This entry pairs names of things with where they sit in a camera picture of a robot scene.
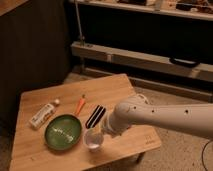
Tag green ceramic plate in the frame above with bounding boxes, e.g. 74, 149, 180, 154
44, 114, 82, 151

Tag black handle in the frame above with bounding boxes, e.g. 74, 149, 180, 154
169, 58, 200, 68

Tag metal vertical pole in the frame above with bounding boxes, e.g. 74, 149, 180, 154
74, 0, 84, 46

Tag orange carrot toy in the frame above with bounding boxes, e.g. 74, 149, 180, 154
75, 94, 86, 116

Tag white tube with cap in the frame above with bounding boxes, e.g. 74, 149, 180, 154
29, 99, 60, 129

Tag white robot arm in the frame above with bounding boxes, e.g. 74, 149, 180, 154
101, 94, 213, 139

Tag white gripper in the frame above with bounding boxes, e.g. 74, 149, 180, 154
101, 114, 118, 137

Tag upper wooden shelf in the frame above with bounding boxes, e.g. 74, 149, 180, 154
69, 0, 213, 21

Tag wooden table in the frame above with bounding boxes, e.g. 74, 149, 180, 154
9, 74, 161, 171

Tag long white shelf rail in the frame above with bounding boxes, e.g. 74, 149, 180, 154
71, 42, 213, 82

